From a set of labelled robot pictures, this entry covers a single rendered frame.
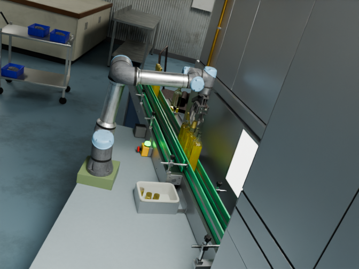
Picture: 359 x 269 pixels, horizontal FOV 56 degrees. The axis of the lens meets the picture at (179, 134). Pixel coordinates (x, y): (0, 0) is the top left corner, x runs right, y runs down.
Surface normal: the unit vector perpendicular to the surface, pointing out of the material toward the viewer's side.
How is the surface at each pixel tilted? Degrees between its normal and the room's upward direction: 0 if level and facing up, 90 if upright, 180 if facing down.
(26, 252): 0
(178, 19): 90
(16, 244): 0
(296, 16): 90
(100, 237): 0
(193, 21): 90
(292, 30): 90
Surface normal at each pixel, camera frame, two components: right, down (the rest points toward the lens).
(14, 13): -0.04, 0.42
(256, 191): -0.94, -0.10
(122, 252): 0.24, -0.88
